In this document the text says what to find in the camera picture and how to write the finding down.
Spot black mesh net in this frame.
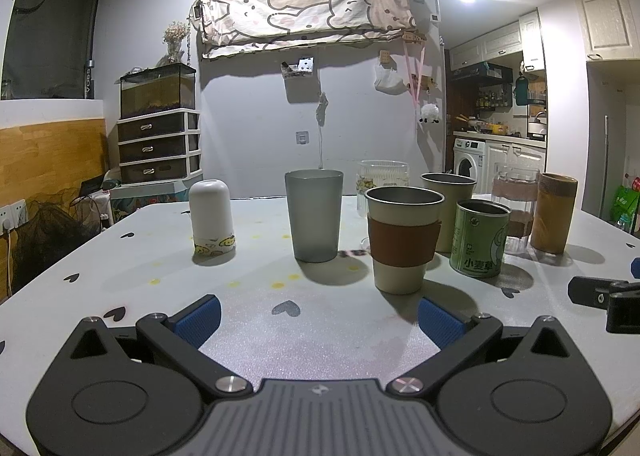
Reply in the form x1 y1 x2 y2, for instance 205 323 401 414
10 187 98 283

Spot olive metal-rimmed cup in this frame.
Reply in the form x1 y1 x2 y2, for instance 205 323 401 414
420 172 476 254

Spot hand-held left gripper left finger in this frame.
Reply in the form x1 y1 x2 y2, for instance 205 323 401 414
65 294 254 399

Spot pink ribbon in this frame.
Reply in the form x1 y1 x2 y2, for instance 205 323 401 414
407 45 426 110

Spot black range hood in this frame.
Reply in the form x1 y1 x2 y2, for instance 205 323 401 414
451 62 514 83

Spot printed blanket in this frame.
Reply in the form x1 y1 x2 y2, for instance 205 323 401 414
192 0 420 60

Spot glass terrarium tank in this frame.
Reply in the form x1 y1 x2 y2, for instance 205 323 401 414
118 62 197 120

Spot white kitchen wall cabinets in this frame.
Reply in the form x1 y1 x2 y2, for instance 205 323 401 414
448 7 547 73

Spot clear wall hook holder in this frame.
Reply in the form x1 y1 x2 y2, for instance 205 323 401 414
280 55 316 80

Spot white hanging pouch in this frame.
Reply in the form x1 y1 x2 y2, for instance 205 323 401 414
373 63 406 92

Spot cream cup with brown sleeve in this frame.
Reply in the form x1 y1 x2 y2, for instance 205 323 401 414
364 186 445 295

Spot teal patterned box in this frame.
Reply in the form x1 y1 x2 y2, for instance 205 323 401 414
109 179 190 225

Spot white cup with duck print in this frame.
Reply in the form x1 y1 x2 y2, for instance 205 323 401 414
188 179 237 259

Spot brown bamboo cup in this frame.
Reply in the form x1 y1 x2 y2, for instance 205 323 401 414
529 172 579 256

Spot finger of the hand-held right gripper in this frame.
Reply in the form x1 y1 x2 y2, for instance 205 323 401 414
568 275 632 307
606 284 640 334

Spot tall white cupboard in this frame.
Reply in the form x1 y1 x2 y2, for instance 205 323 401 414
573 0 640 63

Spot white washing machine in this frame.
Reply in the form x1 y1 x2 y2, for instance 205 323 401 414
453 138 489 195

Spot green shopping bag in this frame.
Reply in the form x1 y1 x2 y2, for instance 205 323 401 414
613 183 640 223

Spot white wall socket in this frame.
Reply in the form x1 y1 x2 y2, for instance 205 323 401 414
0 198 27 233

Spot green tin can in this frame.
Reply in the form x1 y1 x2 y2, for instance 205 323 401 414
448 199 512 279

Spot dried flower bouquet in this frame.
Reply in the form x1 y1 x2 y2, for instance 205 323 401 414
162 20 191 65

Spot dark window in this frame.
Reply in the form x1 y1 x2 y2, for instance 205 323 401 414
0 0 107 102

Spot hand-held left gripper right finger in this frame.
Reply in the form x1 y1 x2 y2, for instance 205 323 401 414
385 297 577 396

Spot grey translucent plastic cup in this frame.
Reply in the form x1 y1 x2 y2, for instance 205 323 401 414
284 169 345 264

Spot clear ribbed glass jar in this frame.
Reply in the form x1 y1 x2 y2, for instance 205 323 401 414
491 168 541 255

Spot clear printed glass cup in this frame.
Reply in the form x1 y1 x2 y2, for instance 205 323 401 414
356 160 410 218

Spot white plastic drawer unit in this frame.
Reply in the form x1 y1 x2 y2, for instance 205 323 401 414
116 109 203 186

